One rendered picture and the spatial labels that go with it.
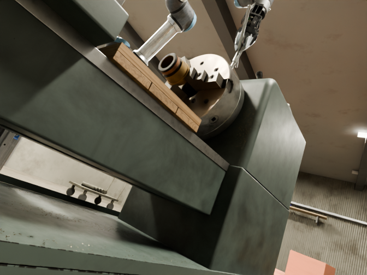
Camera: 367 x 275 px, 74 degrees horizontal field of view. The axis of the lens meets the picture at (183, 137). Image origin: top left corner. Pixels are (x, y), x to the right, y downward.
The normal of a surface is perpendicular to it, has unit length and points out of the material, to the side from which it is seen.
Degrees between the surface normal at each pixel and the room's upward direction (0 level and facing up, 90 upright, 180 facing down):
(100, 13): 90
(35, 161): 90
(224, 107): 111
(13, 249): 90
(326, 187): 90
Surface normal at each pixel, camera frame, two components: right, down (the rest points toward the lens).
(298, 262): -0.60, -0.46
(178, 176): 0.74, 0.10
